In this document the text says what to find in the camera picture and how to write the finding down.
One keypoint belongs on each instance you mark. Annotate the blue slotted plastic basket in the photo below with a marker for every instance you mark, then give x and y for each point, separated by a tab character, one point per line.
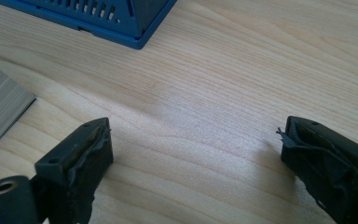
105	15

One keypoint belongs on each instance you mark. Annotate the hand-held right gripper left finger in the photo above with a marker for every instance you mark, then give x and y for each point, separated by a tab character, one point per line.
74	168

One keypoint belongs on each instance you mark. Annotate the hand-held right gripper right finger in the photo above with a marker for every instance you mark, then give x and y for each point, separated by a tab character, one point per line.
332	161

